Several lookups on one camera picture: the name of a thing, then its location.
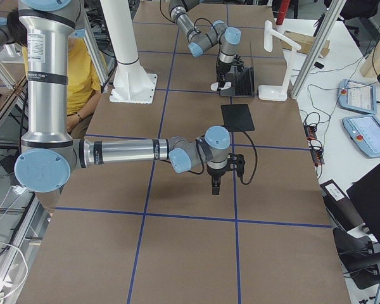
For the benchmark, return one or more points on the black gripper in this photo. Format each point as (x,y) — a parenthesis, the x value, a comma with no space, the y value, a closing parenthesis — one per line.
(216,173)
(223,69)

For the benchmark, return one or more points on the grey laptop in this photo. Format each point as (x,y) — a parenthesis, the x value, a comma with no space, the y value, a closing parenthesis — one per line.
(243,83)

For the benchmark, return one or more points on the black mouse pad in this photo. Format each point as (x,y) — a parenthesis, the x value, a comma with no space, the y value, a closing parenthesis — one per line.
(237,117)

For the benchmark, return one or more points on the white computer mouse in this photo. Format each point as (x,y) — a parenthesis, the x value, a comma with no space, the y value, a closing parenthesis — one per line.
(216,86)

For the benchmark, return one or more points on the cardboard box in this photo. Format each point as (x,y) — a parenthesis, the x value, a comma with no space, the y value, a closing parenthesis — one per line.
(306,42)

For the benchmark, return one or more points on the small black square device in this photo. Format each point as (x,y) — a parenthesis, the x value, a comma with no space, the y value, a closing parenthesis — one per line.
(318,65)

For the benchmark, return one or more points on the red cylinder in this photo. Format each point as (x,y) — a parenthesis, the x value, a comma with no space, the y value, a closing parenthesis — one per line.
(282,12)

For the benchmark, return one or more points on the orange black electronics board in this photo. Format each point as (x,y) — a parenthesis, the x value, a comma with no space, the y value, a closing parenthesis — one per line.
(315,146)

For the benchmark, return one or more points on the upper blue teach pendant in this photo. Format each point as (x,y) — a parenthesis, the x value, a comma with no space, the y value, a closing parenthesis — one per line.
(357,96)

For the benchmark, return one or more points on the blue teach pendant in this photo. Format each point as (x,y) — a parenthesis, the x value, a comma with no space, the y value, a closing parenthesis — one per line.
(364,131)
(357,96)

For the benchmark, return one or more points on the black box with white label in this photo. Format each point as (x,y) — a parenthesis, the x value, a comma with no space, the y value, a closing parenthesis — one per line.
(340,206)

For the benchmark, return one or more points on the person in yellow shirt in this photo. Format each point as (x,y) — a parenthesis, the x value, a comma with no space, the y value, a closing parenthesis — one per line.
(83,90)

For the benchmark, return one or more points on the black monitor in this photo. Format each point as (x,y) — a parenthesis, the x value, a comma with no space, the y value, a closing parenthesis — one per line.
(365,196)

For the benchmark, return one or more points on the lower blue teach pendant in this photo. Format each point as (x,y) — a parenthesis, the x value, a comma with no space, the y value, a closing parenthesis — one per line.
(364,131)

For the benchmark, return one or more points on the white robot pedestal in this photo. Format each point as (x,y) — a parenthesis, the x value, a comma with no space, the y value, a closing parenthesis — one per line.
(131,83)

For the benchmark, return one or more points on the aluminium frame post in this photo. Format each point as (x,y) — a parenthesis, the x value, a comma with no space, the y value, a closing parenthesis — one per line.
(324,30)

